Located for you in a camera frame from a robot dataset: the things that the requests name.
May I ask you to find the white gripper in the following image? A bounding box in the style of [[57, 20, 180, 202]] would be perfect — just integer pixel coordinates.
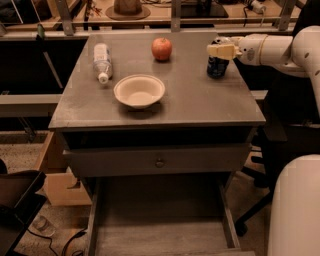
[[207, 34, 267, 66]]

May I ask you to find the dark pepsi can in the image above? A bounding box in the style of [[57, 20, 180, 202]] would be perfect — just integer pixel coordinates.
[[207, 55, 229, 79]]

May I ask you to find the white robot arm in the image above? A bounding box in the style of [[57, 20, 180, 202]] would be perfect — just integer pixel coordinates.
[[207, 25, 320, 256]]

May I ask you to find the grey drawer cabinet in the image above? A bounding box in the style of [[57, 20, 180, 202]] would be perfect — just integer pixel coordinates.
[[48, 31, 267, 200]]

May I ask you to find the grey top drawer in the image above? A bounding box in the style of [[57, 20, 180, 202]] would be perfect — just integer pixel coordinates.
[[63, 143, 250, 177]]

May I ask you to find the round drawer knob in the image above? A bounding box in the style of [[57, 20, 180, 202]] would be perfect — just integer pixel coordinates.
[[155, 158, 165, 168]]

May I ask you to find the grey open middle drawer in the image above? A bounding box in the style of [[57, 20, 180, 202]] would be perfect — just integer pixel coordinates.
[[86, 173, 256, 256]]

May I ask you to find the red apple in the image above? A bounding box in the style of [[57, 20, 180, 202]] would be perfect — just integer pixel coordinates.
[[151, 38, 172, 61]]

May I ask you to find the white paper bowl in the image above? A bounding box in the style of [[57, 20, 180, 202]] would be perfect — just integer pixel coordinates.
[[113, 75, 165, 109]]

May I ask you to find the brown hat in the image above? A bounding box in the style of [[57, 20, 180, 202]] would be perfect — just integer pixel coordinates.
[[105, 0, 151, 21]]

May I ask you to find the clear plastic water bottle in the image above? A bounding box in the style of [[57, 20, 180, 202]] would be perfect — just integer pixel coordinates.
[[93, 43, 113, 84]]

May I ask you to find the cardboard box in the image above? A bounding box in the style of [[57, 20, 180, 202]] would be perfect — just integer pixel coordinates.
[[34, 132, 91, 206]]

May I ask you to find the clear plastic cup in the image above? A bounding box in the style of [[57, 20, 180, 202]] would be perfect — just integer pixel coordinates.
[[32, 215, 56, 237]]

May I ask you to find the black bin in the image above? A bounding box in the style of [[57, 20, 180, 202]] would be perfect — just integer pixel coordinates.
[[0, 170, 46, 256]]

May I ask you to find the black floor cable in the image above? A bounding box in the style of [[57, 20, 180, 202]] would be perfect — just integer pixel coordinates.
[[26, 226, 88, 256]]

